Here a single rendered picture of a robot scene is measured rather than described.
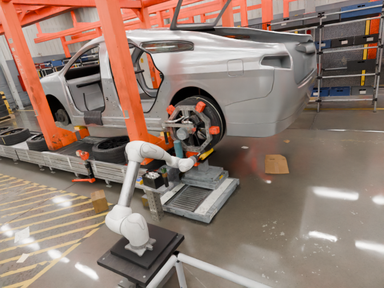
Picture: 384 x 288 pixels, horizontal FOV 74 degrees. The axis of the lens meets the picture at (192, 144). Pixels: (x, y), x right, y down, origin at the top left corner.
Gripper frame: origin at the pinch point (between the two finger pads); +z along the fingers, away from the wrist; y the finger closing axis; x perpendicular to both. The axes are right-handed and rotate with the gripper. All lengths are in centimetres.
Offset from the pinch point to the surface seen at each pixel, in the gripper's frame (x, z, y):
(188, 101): 52, 17, 22
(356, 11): 0, 380, 173
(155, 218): -15, -54, -69
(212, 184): -33.7, 11.3, -34.5
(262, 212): -90, 1, -1
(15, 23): 303, -18, -62
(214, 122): 14.1, 17.5, 25.8
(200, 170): -12, 24, -44
